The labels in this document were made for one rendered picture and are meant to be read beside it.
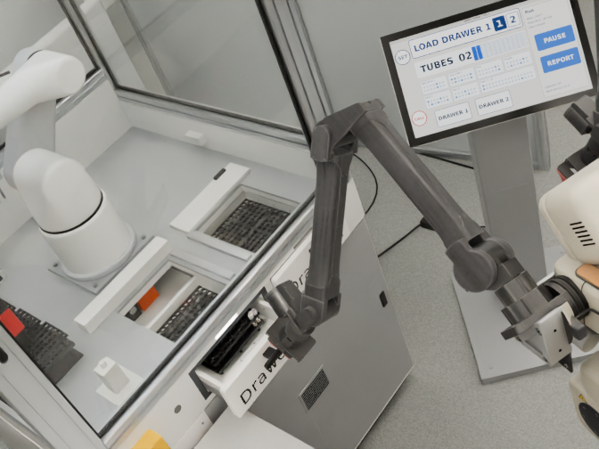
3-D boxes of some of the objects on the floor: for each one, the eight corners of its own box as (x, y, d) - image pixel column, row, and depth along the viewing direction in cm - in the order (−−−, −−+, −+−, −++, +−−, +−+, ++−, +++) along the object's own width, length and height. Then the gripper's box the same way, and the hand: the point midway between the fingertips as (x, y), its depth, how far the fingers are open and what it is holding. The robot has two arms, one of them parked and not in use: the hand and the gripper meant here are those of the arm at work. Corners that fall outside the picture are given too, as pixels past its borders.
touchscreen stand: (618, 353, 264) (606, 107, 197) (483, 384, 271) (427, 158, 204) (570, 248, 301) (545, 11, 234) (451, 278, 308) (395, 56, 241)
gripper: (270, 325, 175) (256, 345, 189) (306, 355, 174) (289, 373, 188) (289, 303, 178) (274, 324, 192) (324, 333, 178) (306, 352, 191)
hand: (282, 347), depth 189 cm, fingers closed, pressing on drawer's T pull
